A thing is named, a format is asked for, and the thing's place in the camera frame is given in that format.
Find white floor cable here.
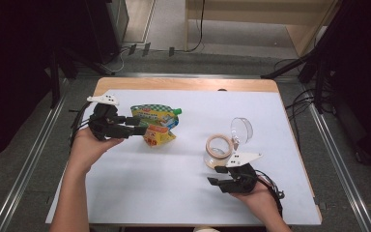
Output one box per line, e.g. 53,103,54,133
104,46,127,73

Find black floor cables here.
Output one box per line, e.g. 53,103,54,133
273,57,336,130

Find dark curtain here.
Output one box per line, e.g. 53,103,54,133
329,0,371,170
0,0,57,167

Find metal floor rail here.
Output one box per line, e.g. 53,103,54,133
302,83,371,232
76,72,303,80
0,78,71,232

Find light wooden furniture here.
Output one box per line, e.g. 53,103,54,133
185,0,339,57

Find black metal stand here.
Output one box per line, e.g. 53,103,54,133
49,47,110,109
260,0,346,114

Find hanging black cable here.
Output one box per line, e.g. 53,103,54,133
186,0,206,53

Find person's left hand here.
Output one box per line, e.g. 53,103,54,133
68,127,124,173

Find person's right hand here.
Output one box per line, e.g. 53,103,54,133
230,182,283,223

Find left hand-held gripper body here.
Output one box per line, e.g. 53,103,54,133
86,94,120,142

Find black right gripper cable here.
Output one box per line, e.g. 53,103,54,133
254,168,286,217

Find clear glass cup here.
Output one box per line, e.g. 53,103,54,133
203,117,254,170

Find yellow green spout pouch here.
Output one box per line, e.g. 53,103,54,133
129,103,183,148

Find white paper sheet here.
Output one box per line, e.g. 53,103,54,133
45,89,322,225

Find dark cabinet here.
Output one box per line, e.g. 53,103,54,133
86,0,129,64

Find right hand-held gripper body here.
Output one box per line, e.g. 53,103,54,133
220,152,263,194

